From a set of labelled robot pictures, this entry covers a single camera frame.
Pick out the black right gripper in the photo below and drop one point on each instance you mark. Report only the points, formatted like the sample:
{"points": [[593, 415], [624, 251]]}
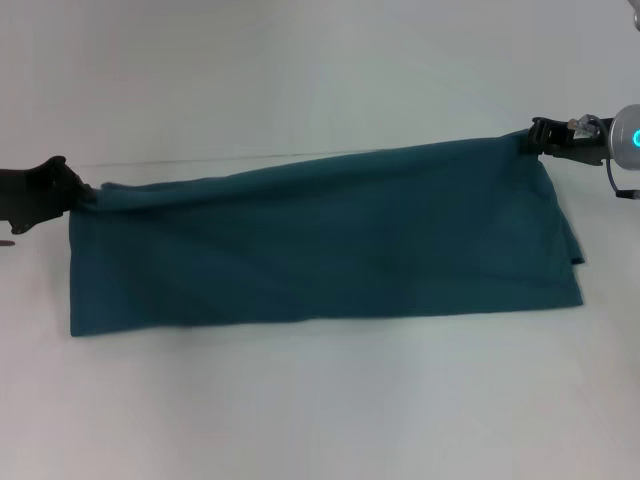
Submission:
{"points": [[582, 145]]}

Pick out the teal t-shirt with FREE print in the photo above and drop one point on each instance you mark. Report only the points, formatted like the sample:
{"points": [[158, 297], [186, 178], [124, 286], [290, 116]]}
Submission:
{"points": [[325, 240]]}

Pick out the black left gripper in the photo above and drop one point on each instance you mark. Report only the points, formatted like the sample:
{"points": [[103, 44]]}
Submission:
{"points": [[35, 195]]}

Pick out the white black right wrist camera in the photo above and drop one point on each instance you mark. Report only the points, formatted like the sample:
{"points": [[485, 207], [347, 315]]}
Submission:
{"points": [[636, 20]]}

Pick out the silver plug on right gripper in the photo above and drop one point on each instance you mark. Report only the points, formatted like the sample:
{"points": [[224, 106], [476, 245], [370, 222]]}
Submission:
{"points": [[582, 127]]}

